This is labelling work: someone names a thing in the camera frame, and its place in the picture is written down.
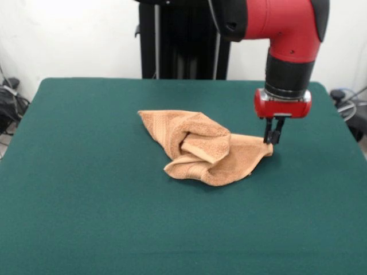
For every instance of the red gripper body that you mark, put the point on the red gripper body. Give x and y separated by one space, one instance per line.
281 108

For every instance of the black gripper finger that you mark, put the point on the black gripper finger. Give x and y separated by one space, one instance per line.
268 131
277 133

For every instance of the tan terry towel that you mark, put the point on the tan terry towel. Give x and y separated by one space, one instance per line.
212 137

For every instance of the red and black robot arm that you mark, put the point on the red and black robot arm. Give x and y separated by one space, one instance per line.
281 25

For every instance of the dark green table cloth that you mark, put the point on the dark green table cloth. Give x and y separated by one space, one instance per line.
86 206

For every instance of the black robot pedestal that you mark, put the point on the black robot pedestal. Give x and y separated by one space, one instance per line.
177 43

